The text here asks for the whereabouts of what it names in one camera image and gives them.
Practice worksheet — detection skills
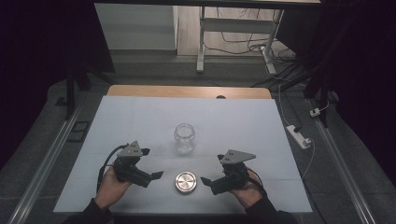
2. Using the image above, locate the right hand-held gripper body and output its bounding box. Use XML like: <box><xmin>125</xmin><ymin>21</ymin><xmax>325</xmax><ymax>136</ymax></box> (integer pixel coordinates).
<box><xmin>208</xmin><ymin>148</ymin><xmax>257</xmax><ymax>196</ymax></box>

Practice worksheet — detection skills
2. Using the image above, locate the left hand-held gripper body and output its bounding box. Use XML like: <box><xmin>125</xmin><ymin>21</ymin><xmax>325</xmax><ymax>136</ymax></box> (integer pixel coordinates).
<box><xmin>112</xmin><ymin>140</ymin><xmax>154</xmax><ymax>189</ymax></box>

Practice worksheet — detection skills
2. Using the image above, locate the round silver metal lid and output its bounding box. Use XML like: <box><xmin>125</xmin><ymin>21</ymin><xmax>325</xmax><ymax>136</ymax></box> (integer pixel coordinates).
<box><xmin>174</xmin><ymin>171</ymin><xmax>198</xmax><ymax>195</ymax></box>

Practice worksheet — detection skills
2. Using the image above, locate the clear glass jar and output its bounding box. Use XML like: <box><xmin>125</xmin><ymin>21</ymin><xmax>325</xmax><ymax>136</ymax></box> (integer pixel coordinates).
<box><xmin>173</xmin><ymin>122</ymin><xmax>196</xmax><ymax>155</ymax></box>

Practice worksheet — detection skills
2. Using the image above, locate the person's right hand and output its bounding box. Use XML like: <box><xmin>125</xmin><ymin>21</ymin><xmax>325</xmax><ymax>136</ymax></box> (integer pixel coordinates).
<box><xmin>228</xmin><ymin>169</ymin><xmax>264</xmax><ymax>209</ymax></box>

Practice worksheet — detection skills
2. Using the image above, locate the person's left hand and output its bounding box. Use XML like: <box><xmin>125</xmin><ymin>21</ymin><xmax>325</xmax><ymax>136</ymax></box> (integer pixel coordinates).
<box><xmin>94</xmin><ymin>166</ymin><xmax>134</xmax><ymax>210</ymax></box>

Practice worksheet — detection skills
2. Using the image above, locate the white table cover sheet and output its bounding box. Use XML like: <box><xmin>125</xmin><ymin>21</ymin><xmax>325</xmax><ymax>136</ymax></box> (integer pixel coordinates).
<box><xmin>53</xmin><ymin>95</ymin><xmax>313</xmax><ymax>215</ymax></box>

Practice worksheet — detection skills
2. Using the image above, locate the white power strip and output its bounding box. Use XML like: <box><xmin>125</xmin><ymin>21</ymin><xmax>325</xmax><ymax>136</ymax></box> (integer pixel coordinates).
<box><xmin>286</xmin><ymin>124</ymin><xmax>313</xmax><ymax>150</ymax></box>

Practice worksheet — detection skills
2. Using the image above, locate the black stand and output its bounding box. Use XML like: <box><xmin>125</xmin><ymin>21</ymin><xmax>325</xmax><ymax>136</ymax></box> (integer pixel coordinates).
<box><xmin>302</xmin><ymin>62</ymin><xmax>341</xmax><ymax>129</ymax></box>
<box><xmin>55</xmin><ymin>55</ymin><xmax>117</xmax><ymax>121</ymax></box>

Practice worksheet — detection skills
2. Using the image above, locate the white panel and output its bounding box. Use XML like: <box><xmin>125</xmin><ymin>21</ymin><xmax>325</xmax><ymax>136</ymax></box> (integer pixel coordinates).
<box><xmin>94</xmin><ymin>3</ymin><xmax>179</xmax><ymax>51</ymax></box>

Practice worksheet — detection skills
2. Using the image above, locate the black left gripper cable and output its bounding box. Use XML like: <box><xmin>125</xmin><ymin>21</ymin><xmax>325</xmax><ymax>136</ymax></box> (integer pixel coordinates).
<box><xmin>96</xmin><ymin>143</ymin><xmax>130</xmax><ymax>193</ymax></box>

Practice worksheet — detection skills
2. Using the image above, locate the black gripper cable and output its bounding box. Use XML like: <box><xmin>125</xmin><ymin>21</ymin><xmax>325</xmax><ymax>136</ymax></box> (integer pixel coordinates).
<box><xmin>96</xmin><ymin>143</ymin><xmax>130</xmax><ymax>193</ymax></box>
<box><xmin>245</xmin><ymin>167</ymin><xmax>268</xmax><ymax>198</ymax></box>

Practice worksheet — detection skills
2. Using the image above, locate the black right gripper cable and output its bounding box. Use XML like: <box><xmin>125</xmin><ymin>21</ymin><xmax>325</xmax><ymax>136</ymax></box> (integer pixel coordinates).
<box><xmin>245</xmin><ymin>167</ymin><xmax>268</xmax><ymax>198</ymax></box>

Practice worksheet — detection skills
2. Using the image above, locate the white power strip cable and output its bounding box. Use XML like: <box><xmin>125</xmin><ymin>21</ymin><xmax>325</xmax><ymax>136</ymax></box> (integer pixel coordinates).
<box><xmin>277</xmin><ymin>83</ymin><xmax>316</xmax><ymax>181</ymax></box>

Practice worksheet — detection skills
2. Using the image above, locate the metal floor rail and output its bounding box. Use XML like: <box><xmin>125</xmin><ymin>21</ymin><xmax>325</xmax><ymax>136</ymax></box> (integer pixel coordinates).
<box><xmin>7</xmin><ymin>102</ymin><xmax>84</xmax><ymax>224</ymax></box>
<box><xmin>306</xmin><ymin>98</ymin><xmax>378</xmax><ymax>224</ymax></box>

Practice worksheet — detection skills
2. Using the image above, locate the tangle of floor cables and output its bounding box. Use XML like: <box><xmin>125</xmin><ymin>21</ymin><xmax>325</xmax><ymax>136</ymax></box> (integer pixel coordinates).
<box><xmin>204</xmin><ymin>7</ymin><xmax>297</xmax><ymax>64</ymax></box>

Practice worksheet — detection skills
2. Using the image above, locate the white metal desk frame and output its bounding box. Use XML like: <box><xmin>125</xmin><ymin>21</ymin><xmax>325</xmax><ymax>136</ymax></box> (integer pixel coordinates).
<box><xmin>195</xmin><ymin>6</ymin><xmax>285</xmax><ymax>76</ymax></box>

